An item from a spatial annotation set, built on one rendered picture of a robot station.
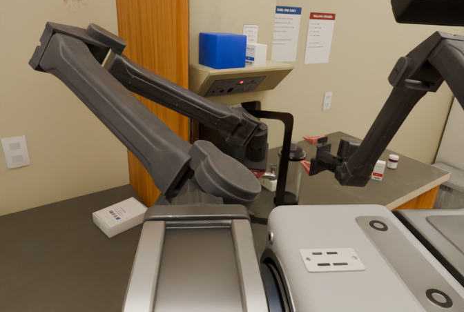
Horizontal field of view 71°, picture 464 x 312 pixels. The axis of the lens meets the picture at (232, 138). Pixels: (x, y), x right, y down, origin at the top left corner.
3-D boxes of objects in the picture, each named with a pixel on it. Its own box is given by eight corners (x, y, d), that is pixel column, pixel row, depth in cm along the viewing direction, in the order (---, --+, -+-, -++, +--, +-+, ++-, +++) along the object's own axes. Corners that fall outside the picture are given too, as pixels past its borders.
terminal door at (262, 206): (193, 214, 114) (193, 103, 99) (280, 226, 110) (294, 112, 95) (192, 215, 113) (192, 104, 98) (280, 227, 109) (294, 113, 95)
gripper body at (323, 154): (327, 141, 114) (344, 148, 108) (323, 167, 118) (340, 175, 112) (314, 145, 110) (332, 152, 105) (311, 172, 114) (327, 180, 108)
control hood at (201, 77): (188, 97, 98) (188, 64, 95) (268, 88, 116) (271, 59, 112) (208, 107, 90) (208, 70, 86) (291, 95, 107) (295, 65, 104)
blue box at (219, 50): (198, 64, 96) (198, 32, 92) (226, 62, 101) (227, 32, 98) (216, 70, 88) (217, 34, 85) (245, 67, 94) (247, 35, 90)
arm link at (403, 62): (411, 63, 70) (455, 70, 72) (400, 51, 74) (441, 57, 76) (335, 188, 98) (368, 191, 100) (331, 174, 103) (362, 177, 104)
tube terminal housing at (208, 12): (160, 194, 134) (152, -10, 106) (225, 176, 152) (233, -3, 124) (188, 226, 115) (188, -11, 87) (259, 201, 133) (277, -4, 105)
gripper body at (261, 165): (242, 171, 91) (242, 153, 85) (246, 145, 98) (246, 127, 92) (265, 173, 90) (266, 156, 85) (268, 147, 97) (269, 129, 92)
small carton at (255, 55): (242, 63, 101) (244, 43, 99) (254, 62, 105) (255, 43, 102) (253, 65, 98) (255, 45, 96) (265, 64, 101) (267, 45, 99)
